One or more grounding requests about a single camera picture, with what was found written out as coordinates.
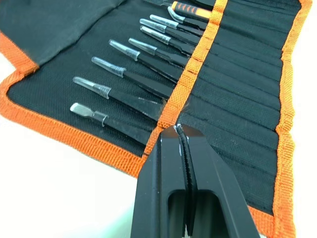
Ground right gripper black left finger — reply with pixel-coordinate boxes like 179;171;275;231
132;125;193;238

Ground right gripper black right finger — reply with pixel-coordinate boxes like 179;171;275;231
177;123;261;238

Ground black orange-trimmed tool roll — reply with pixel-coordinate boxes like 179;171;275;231
0;0;314;238

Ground black flat tip pry tool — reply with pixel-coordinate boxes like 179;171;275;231
69;102;150;142

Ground black curved tip tweezers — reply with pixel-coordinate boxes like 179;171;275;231
167;6;209;30

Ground orange black handled tool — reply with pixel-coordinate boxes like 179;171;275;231
142;0;213;20

